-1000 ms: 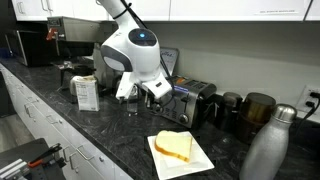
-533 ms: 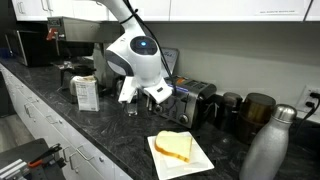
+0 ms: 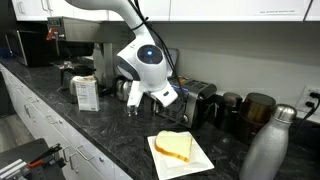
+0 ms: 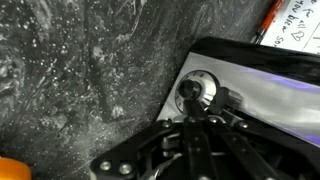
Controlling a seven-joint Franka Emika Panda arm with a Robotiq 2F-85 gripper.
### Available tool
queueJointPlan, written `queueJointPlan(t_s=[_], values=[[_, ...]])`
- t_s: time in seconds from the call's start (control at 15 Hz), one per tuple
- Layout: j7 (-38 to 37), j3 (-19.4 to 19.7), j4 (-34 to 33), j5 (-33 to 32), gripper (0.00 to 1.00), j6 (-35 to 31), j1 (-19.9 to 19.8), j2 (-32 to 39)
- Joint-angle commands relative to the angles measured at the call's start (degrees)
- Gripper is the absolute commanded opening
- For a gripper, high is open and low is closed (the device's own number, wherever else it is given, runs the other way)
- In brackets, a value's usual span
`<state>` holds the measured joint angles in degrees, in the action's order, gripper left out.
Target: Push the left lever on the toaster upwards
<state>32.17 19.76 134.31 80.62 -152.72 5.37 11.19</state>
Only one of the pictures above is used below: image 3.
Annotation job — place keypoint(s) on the small shiny metal jug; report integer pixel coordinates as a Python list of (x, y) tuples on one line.
[(122, 89)]

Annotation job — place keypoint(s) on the white upper cabinets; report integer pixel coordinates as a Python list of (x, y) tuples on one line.
[(216, 8)]

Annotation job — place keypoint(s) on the white lower cabinet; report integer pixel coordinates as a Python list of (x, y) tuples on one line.
[(50, 140)]

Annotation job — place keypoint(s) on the brown glossy canister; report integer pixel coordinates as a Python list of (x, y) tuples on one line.
[(255, 116)]

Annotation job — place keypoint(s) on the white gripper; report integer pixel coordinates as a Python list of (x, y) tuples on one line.
[(135, 95)]

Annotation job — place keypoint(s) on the white square plate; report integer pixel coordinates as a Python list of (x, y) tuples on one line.
[(196, 163)]

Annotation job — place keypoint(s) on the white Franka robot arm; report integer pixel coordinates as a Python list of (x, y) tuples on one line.
[(150, 71)]

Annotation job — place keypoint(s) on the white bread slice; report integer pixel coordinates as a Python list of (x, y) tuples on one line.
[(171, 145)]

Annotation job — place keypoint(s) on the black power plug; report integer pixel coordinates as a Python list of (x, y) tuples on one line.
[(314, 95), (310, 104)]

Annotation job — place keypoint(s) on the black microwave oven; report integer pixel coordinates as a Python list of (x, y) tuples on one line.
[(30, 48)]

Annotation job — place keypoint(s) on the white printed paper box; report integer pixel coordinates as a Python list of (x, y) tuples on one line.
[(87, 95)]

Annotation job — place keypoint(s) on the white cabinet label sticker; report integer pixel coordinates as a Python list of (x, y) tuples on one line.
[(276, 12)]

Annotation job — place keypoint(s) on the silver black toaster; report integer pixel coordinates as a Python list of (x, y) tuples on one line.
[(196, 100)]

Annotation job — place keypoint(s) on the steel commercial coffee maker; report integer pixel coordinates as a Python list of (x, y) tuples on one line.
[(86, 33)]

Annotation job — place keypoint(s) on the silver metal water bottle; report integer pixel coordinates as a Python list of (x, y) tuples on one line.
[(266, 150)]

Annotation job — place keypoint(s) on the black clamp with orange trigger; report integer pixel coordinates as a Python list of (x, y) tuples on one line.
[(45, 156)]

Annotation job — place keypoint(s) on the white wall outlet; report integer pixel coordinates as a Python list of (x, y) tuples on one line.
[(305, 96)]

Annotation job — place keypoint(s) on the grey metal bracket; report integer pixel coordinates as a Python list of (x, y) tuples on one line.
[(11, 170)]

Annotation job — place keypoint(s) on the small black canister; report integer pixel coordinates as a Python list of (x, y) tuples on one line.
[(230, 110)]

